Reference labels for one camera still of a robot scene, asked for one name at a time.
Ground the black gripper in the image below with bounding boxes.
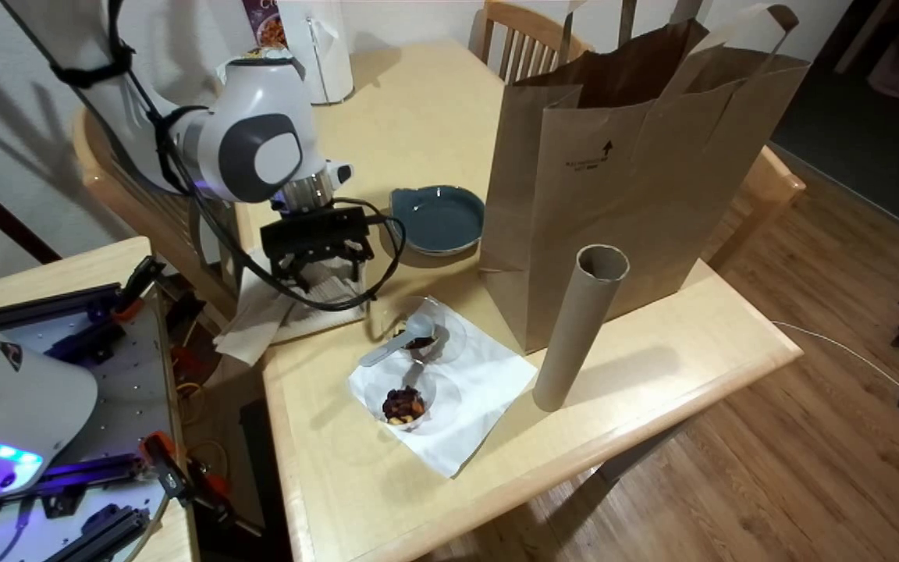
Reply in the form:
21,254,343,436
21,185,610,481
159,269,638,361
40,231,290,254
277,240,378,296

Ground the dark teal plate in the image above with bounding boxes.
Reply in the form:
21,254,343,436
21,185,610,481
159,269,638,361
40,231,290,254
388,181,488,264

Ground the metal spoon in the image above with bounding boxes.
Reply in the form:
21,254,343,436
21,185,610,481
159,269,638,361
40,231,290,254
380,323,454,420

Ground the red black clamp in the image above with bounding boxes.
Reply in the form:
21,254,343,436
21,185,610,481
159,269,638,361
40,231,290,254
138,428,265,543
102,254,174,325

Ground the white paper napkin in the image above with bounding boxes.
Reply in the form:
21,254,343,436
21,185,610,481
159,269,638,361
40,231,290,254
348,296,539,481

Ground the white plastic bottle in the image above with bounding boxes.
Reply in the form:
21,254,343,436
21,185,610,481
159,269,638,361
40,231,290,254
277,0,358,107

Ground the cardboard tube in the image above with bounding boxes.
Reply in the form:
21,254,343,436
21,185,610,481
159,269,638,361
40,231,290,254
531,240,634,415

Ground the colourful snack package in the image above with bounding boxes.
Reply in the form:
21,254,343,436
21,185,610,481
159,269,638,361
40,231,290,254
240,0,293,52

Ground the brown paper bag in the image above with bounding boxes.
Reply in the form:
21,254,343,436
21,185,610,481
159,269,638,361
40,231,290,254
477,0,812,355

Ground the robot mounting stand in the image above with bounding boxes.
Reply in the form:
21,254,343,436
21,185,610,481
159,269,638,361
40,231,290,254
0,233,204,562

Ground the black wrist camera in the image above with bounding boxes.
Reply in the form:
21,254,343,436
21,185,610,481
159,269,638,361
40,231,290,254
260,203,378,258

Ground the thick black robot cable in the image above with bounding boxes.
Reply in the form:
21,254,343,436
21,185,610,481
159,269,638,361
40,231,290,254
46,0,412,316

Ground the white floor cable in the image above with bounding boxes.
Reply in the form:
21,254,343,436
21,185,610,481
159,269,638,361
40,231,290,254
774,316,899,410

